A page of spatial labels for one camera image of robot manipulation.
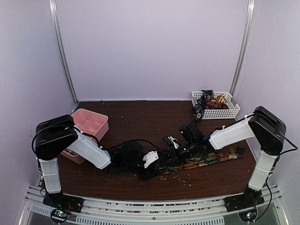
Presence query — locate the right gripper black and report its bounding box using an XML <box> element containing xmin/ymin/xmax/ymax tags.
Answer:
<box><xmin>160</xmin><ymin>140</ymin><xmax>198</xmax><ymax>166</ymax></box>

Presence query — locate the brown green patterned tie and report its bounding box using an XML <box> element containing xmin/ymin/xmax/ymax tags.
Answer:
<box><xmin>159</xmin><ymin>145</ymin><xmax>246</xmax><ymax>174</ymax></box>

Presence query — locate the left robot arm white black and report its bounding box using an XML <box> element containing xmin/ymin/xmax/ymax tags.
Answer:
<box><xmin>31</xmin><ymin>114</ymin><xmax>162</xmax><ymax>208</ymax></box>

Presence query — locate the right arm base board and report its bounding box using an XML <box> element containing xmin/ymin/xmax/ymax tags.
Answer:
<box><xmin>224</xmin><ymin>194</ymin><xmax>264</xmax><ymax>223</ymax></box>

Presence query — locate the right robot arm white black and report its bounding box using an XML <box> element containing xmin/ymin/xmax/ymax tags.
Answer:
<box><xmin>165</xmin><ymin>106</ymin><xmax>286</xmax><ymax>207</ymax></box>

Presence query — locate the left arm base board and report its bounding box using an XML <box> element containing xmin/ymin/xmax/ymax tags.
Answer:
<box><xmin>43</xmin><ymin>194</ymin><xmax>84</xmax><ymax>223</ymax></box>

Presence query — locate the navy floral tie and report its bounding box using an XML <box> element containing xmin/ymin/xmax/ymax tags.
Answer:
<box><xmin>192</xmin><ymin>90</ymin><xmax>214</xmax><ymax>123</ymax></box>

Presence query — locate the pink divided organizer box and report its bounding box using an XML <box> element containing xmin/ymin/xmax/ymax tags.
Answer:
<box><xmin>61</xmin><ymin>108</ymin><xmax>109</xmax><ymax>164</ymax></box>

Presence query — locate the cream paisley rolled tie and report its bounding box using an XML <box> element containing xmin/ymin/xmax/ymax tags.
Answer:
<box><xmin>65</xmin><ymin>149</ymin><xmax>77</xmax><ymax>156</ymax></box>

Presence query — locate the brown patterned tie in basket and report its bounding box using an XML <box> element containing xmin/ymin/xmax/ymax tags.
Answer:
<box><xmin>206</xmin><ymin>99</ymin><xmax>229</xmax><ymax>110</ymax></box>

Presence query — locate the white perforated plastic basket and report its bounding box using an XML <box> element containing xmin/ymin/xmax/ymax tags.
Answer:
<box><xmin>191</xmin><ymin>90</ymin><xmax>240</xmax><ymax>123</ymax></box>

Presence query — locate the yellow patterned tie in basket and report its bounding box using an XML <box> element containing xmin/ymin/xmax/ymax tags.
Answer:
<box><xmin>212</xmin><ymin>94</ymin><xmax>226</xmax><ymax>104</ymax></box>

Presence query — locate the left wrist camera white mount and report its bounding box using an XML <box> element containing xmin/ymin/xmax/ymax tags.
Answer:
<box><xmin>142</xmin><ymin>150</ymin><xmax>163</xmax><ymax>169</ymax></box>

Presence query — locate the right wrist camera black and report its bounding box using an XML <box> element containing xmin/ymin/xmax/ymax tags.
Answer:
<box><xmin>162</xmin><ymin>121</ymin><xmax>204</xmax><ymax>150</ymax></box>

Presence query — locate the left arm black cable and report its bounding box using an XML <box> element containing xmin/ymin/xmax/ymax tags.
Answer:
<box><xmin>31</xmin><ymin>124</ymin><xmax>165</xmax><ymax>155</ymax></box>

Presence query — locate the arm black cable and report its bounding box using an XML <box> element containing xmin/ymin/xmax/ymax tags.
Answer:
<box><xmin>31</xmin><ymin>124</ymin><xmax>165</xmax><ymax>155</ymax></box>
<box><xmin>243</xmin><ymin>112</ymin><xmax>298</xmax><ymax>211</ymax></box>

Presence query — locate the aluminium front rail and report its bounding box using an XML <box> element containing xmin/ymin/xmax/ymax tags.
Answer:
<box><xmin>17</xmin><ymin>185</ymin><xmax>289</xmax><ymax>225</ymax></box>

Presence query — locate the right aluminium frame post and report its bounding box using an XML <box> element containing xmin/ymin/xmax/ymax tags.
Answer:
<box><xmin>230</xmin><ymin>0</ymin><xmax>256</xmax><ymax>98</ymax></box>

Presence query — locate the aluminium frame post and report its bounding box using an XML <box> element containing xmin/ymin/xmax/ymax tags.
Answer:
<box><xmin>230</xmin><ymin>0</ymin><xmax>256</xmax><ymax>98</ymax></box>
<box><xmin>49</xmin><ymin>0</ymin><xmax>79</xmax><ymax>105</ymax></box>

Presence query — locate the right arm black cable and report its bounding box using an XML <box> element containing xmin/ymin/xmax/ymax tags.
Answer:
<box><xmin>243</xmin><ymin>112</ymin><xmax>298</xmax><ymax>211</ymax></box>

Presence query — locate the left aluminium frame post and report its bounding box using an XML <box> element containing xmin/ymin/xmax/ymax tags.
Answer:
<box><xmin>49</xmin><ymin>0</ymin><xmax>79</xmax><ymax>105</ymax></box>

